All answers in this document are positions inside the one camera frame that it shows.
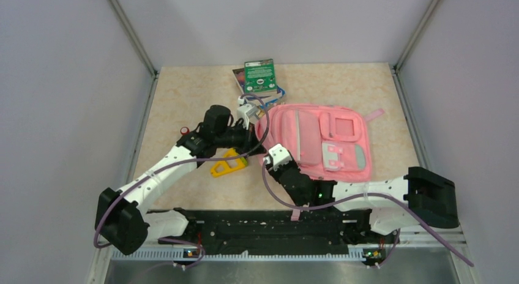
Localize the metal frame rail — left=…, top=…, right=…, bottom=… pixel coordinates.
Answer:
left=390, top=0, right=443, bottom=170
left=106, top=0, right=159, bottom=182

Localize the blue treehouse book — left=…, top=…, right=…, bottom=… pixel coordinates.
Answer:
left=244, top=86, right=286, bottom=110

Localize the metal frame rail right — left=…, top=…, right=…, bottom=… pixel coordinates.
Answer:
left=390, top=0, right=443, bottom=170

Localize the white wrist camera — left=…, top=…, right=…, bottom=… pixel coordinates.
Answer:
left=263, top=143, right=293, bottom=171
left=236, top=97, right=260, bottom=122

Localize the red black stamp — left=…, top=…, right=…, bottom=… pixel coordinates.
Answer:
left=180, top=127, right=190, bottom=136

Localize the black base bar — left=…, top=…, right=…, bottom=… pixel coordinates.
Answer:
left=176, top=207, right=396, bottom=255

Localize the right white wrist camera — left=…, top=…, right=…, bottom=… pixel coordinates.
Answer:
left=263, top=143, right=293, bottom=171

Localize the green cover book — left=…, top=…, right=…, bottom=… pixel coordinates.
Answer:
left=244, top=58, right=277, bottom=95

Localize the yellow triangle ruler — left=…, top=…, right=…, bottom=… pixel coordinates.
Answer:
left=210, top=149, right=248, bottom=178

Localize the pink backpack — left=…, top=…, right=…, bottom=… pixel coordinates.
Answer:
left=255, top=104, right=372, bottom=203

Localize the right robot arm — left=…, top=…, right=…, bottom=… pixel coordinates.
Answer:
left=262, top=157, right=460, bottom=235

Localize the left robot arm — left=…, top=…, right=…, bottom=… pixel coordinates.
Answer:
left=94, top=103, right=263, bottom=255

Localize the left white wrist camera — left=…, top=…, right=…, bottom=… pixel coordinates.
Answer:
left=236, top=97, right=260, bottom=122

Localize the metal frame rail left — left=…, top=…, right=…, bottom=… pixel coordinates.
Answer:
left=106, top=0, right=159, bottom=182

